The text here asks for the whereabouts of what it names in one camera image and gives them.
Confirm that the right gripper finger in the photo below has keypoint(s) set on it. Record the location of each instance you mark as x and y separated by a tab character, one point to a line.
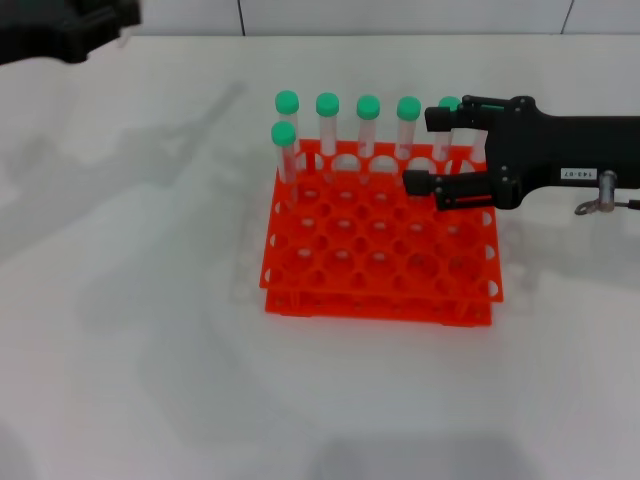
440	119
465	192

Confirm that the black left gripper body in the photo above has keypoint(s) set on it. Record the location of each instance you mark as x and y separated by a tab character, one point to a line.
30	27

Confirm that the silver pin on right gripper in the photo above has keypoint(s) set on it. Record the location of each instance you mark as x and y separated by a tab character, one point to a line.
606	190

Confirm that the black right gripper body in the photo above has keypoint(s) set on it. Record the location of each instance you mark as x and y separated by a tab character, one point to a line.
565	150

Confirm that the orange test tube rack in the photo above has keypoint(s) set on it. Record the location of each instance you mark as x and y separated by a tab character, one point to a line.
380	240

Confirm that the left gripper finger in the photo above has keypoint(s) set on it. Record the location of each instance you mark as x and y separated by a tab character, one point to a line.
82	47
112	11

